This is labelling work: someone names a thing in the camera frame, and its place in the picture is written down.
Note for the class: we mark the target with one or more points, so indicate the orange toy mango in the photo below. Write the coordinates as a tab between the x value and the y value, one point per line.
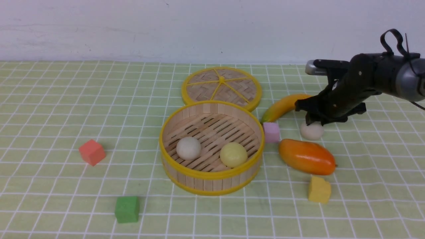
307	157

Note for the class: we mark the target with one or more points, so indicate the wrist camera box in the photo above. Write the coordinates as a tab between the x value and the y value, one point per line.
333	69

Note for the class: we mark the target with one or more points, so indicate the bamboo steamer lid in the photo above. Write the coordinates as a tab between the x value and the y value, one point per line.
222	84

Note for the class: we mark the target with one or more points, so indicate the red foam cube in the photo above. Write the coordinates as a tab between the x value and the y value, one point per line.
92	152

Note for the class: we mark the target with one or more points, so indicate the yellow foam cube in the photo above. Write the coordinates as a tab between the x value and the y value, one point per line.
319	190

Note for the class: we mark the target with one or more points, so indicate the bamboo steamer tray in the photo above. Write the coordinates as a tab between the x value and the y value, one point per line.
213	124

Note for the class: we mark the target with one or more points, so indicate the green foam cube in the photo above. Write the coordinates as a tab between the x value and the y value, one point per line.
127	209

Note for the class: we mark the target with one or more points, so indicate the pink foam cube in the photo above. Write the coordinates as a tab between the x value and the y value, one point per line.
271	132

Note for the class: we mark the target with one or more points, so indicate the yellow toy banana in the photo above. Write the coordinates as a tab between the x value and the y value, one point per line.
281	107

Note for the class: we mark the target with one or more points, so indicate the yellow bun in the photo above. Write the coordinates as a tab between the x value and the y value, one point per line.
233	154

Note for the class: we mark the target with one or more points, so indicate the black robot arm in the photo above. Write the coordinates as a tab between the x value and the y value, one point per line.
398	76

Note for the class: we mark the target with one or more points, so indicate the white bun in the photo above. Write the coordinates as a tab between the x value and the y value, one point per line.
188	148
312	131

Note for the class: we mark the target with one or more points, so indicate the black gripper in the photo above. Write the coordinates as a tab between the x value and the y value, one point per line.
345	96

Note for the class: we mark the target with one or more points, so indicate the green checkered tablecloth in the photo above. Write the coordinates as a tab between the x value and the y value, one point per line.
49	109

